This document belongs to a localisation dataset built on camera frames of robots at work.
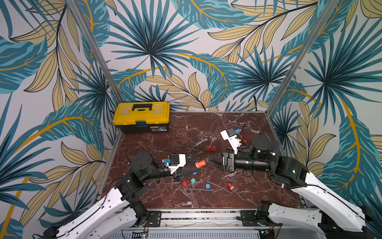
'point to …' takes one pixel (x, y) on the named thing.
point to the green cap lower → (193, 180)
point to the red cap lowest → (184, 183)
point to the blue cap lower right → (207, 186)
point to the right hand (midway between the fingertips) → (207, 160)
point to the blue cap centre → (195, 173)
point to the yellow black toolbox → (142, 117)
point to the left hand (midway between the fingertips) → (198, 166)
